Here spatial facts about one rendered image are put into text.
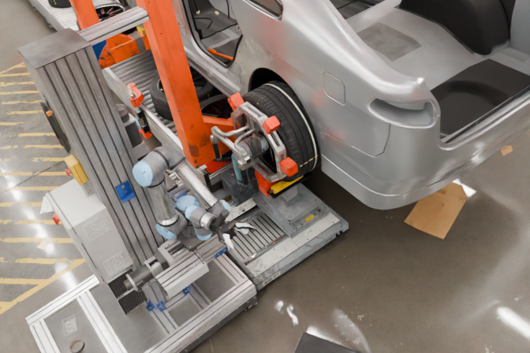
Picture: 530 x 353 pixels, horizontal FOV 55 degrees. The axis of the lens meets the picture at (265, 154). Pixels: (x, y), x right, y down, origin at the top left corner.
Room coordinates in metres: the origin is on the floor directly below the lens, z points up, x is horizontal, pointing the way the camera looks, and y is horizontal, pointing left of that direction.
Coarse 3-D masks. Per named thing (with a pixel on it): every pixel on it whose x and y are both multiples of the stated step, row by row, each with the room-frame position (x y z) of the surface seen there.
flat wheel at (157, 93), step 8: (192, 72) 4.29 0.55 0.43; (152, 80) 4.16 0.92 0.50; (160, 80) 4.14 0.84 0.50; (200, 80) 4.26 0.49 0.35; (152, 88) 4.02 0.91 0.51; (160, 88) 4.09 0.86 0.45; (200, 88) 3.89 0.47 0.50; (208, 88) 3.86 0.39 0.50; (216, 88) 3.91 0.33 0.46; (152, 96) 3.91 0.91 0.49; (160, 96) 3.87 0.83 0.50; (200, 96) 3.78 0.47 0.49; (208, 96) 3.82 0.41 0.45; (160, 104) 3.83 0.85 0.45; (168, 104) 3.77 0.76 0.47; (160, 112) 3.85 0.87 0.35; (168, 112) 3.78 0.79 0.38; (168, 120) 3.80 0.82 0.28
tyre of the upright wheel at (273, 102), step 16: (256, 96) 2.65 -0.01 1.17; (272, 96) 2.61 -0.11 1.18; (272, 112) 2.49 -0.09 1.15; (288, 112) 2.50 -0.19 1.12; (304, 112) 2.50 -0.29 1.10; (288, 128) 2.40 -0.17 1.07; (304, 128) 2.42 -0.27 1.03; (288, 144) 2.36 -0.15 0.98; (304, 144) 2.38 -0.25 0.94; (304, 160) 2.34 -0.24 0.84; (320, 160) 2.43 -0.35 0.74; (288, 176) 2.41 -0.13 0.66
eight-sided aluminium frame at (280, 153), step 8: (248, 104) 2.65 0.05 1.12; (240, 112) 2.67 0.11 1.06; (248, 112) 2.57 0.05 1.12; (256, 112) 2.56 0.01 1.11; (232, 120) 2.79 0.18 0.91; (240, 120) 2.78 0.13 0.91; (256, 120) 2.48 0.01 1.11; (264, 120) 2.47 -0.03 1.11; (272, 144) 2.36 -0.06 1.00; (280, 144) 2.37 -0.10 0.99; (280, 152) 2.33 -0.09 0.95; (256, 160) 2.67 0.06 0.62; (280, 160) 2.33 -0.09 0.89; (256, 168) 2.60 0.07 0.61; (264, 168) 2.59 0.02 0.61; (264, 176) 2.52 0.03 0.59; (272, 176) 2.42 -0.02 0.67; (280, 176) 2.33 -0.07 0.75
